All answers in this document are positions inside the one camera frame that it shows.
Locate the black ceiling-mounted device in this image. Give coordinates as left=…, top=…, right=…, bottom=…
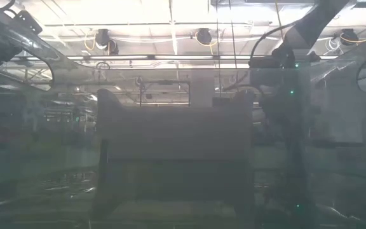
left=340, top=28, right=359, bottom=46
left=94, top=28, right=119, bottom=55
left=196, top=27, right=213, bottom=45

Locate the white coiled ceiling cable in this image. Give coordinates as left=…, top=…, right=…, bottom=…
left=325, top=37, right=341, bottom=55

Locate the long ceiling light strip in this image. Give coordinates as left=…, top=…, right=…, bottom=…
left=65, top=54, right=339, bottom=61

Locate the grey translucent plastic bin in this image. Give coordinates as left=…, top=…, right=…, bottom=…
left=90, top=88, right=256, bottom=220

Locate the black metal rack frame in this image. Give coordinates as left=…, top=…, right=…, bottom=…
left=138, top=79, right=191, bottom=108

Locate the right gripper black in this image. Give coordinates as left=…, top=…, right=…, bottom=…
left=261, top=68, right=314, bottom=134

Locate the white room pillar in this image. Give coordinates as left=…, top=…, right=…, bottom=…
left=191, top=69, right=215, bottom=108

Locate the dark smoky plastic bin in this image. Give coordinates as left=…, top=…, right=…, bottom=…
left=0, top=0, right=366, bottom=229

